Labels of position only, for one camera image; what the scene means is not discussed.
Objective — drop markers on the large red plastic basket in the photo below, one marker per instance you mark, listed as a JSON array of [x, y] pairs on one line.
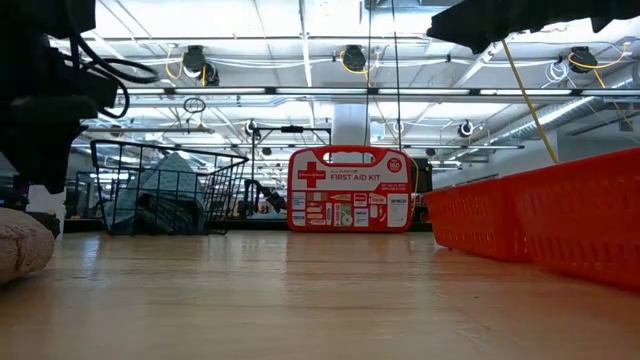
[[585, 225]]

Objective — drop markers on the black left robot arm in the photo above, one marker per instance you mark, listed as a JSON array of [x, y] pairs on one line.
[[40, 17]]

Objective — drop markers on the red first aid kit case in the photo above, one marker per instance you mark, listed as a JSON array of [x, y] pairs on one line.
[[350, 180]]

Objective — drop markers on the white square column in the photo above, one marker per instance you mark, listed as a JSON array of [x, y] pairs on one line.
[[350, 125]]

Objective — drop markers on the black background robot arm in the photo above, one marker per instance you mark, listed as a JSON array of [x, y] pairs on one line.
[[275, 200]]

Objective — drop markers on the black metal frame stand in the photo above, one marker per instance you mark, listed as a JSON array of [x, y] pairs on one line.
[[292, 129]]

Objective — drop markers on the small red plastic basket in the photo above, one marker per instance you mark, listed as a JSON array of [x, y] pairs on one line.
[[475, 220]]

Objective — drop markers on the silver ventilation duct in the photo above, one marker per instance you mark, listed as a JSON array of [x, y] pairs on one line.
[[565, 112]]

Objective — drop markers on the small black ceiling reel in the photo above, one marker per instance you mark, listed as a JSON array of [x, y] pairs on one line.
[[250, 128], [465, 129]]

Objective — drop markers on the black table edge rail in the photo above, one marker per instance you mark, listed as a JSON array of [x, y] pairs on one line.
[[260, 226]]

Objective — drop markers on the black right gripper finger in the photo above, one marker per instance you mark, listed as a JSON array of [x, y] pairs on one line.
[[470, 25]]

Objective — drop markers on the long ceiling light strip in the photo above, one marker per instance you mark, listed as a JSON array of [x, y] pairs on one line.
[[320, 91]]

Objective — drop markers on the grey-blue cloth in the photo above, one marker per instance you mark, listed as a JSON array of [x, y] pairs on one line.
[[170, 185]]

